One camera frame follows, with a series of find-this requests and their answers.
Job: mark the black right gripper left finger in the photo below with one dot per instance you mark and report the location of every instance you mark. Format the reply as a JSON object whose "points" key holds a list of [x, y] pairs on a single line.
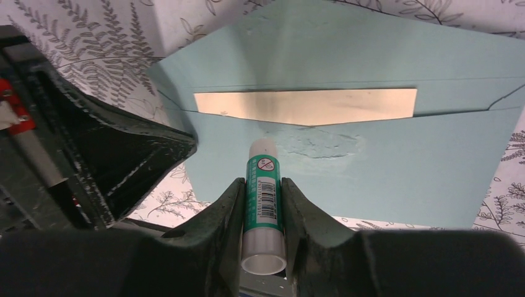
{"points": [[201, 257]]}

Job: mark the small glue stick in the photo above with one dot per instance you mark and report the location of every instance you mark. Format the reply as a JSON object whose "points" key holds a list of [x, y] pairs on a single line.
{"points": [[263, 239]]}

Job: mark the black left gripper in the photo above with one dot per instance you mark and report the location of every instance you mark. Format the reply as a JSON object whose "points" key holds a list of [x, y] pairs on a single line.
{"points": [[69, 160]]}

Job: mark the floral table mat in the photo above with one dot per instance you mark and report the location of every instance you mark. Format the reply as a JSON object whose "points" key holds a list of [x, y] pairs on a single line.
{"points": [[107, 48]]}

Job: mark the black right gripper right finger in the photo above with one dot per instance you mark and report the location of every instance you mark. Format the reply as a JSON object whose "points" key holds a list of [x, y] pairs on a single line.
{"points": [[325, 258]]}

